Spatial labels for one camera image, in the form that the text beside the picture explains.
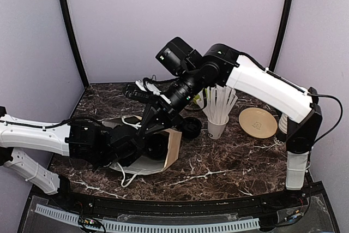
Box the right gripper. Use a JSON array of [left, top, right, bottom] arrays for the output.
[[136, 66, 203, 138]]

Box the stack of black lids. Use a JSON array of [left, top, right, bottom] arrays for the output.
[[181, 117, 202, 140]]

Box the brown paper bag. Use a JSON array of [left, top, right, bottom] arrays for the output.
[[109, 129, 182, 188]]

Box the stack of paper cups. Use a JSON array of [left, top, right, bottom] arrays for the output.
[[274, 113, 288, 145]]

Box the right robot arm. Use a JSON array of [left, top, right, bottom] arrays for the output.
[[137, 37, 323, 208]]

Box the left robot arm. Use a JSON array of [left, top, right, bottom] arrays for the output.
[[1, 107, 145, 209]]

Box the green bowl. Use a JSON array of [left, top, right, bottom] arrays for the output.
[[192, 94, 204, 107]]

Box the white cup holding straws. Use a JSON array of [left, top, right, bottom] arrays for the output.
[[207, 116, 229, 140]]

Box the bundle of white wrapped straws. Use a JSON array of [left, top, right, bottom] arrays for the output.
[[200, 85, 238, 124]]

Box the beige plate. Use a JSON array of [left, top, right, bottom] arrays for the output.
[[238, 107, 278, 139]]

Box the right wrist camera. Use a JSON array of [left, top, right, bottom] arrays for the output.
[[122, 78, 171, 104]]

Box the left black frame post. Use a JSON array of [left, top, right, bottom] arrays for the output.
[[59, 0, 89, 89]]

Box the black frame post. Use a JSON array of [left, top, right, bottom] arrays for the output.
[[269, 0, 292, 71], [59, 0, 89, 89]]

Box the right black frame post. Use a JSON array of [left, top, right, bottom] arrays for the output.
[[269, 0, 292, 71]]

